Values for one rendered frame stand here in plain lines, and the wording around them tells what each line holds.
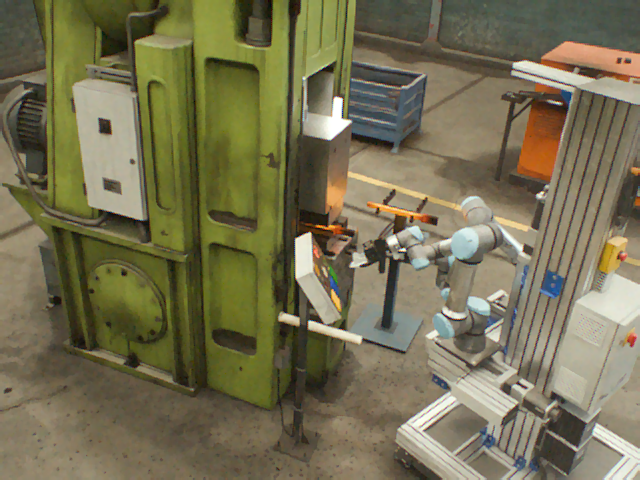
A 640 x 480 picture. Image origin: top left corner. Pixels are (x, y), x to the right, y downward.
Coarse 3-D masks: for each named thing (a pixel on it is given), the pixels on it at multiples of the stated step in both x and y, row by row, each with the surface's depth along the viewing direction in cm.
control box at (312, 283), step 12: (300, 240) 301; (312, 240) 299; (300, 252) 292; (312, 252) 289; (300, 264) 283; (312, 264) 279; (324, 264) 301; (300, 276) 275; (312, 276) 275; (324, 276) 291; (312, 288) 278; (324, 288) 281; (312, 300) 282; (324, 300) 282; (324, 312) 285; (336, 312) 285
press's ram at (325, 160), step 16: (304, 128) 317; (320, 128) 318; (336, 128) 319; (304, 144) 312; (320, 144) 309; (336, 144) 316; (304, 160) 316; (320, 160) 313; (336, 160) 321; (304, 176) 321; (320, 176) 317; (336, 176) 328; (304, 192) 325; (320, 192) 321; (336, 192) 334; (304, 208) 329; (320, 208) 325
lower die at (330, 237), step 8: (304, 224) 352; (336, 224) 354; (304, 232) 347; (312, 232) 346; (320, 232) 346; (328, 232) 347; (320, 240) 341; (328, 240) 342; (336, 240) 354; (328, 248) 344
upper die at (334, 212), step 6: (342, 198) 345; (336, 204) 339; (342, 204) 348; (300, 210) 337; (306, 210) 335; (330, 210) 332; (336, 210) 341; (300, 216) 338; (306, 216) 337; (312, 216) 335; (318, 216) 334; (324, 216) 333; (330, 216) 334; (336, 216) 344; (312, 222) 337; (318, 222) 336; (324, 222) 334; (330, 222) 337
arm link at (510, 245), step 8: (472, 200) 315; (480, 200) 316; (464, 208) 315; (472, 208) 310; (488, 208) 317; (464, 216) 314; (504, 232) 321; (504, 240) 321; (512, 240) 323; (504, 248) 324; (512, 248) 324; (520, 248) 325; (512, 256) 327
